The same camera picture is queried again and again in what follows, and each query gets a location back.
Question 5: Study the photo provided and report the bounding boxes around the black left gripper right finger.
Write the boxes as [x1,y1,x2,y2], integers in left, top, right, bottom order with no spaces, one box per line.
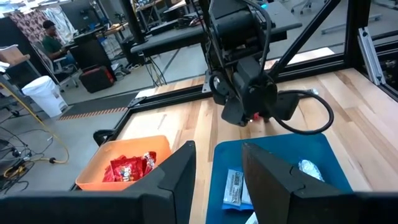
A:
[241,142,398,224]

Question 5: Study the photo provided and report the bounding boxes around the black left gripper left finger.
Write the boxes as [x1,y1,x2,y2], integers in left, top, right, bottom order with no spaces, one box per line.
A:
[0,140,197,224]

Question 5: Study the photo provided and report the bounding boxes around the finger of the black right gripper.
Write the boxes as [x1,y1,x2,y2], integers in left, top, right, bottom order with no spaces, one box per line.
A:
[270,91,300,121]
[221,98,249,127]

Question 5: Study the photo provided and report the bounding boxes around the white blue candy bar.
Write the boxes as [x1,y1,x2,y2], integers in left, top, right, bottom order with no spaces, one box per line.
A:
[241,179,253,208]
[297,159,326,183]
[244,212,259,224]
[222,169,245,211]

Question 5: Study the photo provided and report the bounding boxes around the blue plastic bin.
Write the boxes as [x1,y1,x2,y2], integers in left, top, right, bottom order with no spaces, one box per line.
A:
[205,133,354,224]

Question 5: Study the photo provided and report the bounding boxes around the orange plastic bin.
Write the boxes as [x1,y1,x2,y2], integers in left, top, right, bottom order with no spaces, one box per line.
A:
[75,134,172,192]

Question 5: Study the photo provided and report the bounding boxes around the black desk top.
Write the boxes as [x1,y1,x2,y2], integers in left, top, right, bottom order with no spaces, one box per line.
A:
[129,1,303,58]

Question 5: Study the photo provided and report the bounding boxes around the black mat orange striped edge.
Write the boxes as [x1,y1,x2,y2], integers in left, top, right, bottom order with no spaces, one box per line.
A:
[57,91,139,121]

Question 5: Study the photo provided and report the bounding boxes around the white trash bin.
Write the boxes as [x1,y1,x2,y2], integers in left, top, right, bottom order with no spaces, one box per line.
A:
[21,75,68,118]

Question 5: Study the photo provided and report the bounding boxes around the black case red trim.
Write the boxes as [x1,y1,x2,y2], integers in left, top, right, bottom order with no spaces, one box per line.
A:
[78,64,116,94]

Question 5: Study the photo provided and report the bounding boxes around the black monitor pole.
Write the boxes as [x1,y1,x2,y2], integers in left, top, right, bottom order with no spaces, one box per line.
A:
[119,0,147,44]

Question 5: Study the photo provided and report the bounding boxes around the grey office chair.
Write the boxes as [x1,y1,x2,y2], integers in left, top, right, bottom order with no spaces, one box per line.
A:
[32,42,80,91]

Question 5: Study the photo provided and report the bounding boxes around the black desk cabinet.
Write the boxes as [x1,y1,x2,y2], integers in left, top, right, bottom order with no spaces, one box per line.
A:
[70,30,108,71]

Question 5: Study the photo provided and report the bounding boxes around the person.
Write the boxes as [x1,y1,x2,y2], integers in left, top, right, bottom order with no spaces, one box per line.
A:
[42,19,77,68]

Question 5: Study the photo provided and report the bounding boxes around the brown white patterned curtain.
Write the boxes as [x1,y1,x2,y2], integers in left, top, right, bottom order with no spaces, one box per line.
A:
[7,8,52,43]

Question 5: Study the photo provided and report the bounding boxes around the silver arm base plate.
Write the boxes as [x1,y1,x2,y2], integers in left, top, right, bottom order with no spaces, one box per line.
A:
[201,70,215,94]

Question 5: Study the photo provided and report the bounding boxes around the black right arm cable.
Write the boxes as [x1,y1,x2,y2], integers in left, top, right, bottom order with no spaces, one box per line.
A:
[270,88,335,136]

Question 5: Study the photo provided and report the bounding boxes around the yellow extension cable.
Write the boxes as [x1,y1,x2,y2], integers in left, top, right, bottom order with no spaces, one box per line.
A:
[0,81,70,180]

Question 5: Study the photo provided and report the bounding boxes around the silver aluminium extrusion post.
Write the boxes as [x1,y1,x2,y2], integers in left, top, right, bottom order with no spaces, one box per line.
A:
[357,27,386,86]

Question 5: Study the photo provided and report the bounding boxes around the black aluminium table frame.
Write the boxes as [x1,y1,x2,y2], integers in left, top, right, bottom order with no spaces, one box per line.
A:
[70,0,398,147]

